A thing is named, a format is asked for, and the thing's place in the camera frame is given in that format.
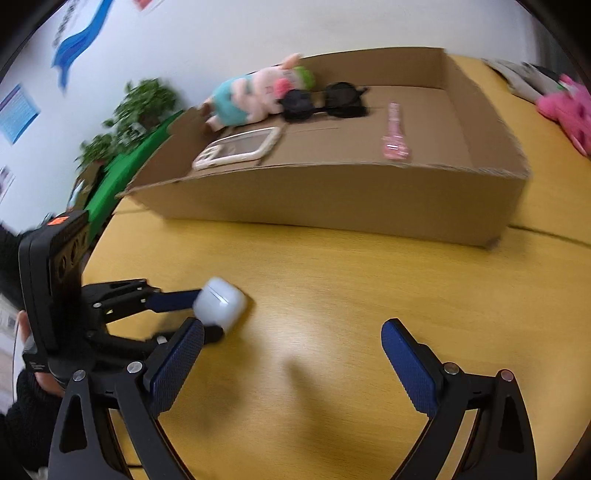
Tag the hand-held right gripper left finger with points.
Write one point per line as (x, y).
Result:
(178, 364)

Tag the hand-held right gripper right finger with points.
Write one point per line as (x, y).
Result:
(411, 369)

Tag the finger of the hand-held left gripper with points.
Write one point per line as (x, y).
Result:
(134, 348)
(175, 300)

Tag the white earbud case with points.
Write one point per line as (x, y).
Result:
(221, 302)

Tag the brown cardboard box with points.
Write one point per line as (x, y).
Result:
(369, 207)

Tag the pink pig plush toy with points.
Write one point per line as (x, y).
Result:
(240, 94)

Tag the person's left forearm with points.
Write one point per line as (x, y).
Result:
(25, 420)

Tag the person's left hand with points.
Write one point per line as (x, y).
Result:
(46, 383)

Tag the small brown carton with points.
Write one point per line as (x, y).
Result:
(87, 179)

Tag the green table cloth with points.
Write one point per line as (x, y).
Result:
(124, 170)

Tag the small green potted plant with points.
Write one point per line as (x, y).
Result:
(98, 150)

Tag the white framed writing tablet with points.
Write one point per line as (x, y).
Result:
(240, 145)

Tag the large green potted plant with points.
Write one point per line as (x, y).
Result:
(143, 101)

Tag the pink plastic clip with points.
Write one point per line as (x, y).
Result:
(395, 143)

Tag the green plush toy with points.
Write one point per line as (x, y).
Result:
(305, 77)

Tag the black sunglasses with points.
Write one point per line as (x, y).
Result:
(341, 97)

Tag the bright pink plush toy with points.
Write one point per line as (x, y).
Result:
(568, 110)

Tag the grey cloth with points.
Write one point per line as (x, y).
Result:
(521, 78)

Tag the blue wall poster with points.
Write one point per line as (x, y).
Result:
(18, 115)

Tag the blue wave wall decoration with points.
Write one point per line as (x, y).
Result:
(81, 41)

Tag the red wall poster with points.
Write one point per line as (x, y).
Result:
(147, 3)

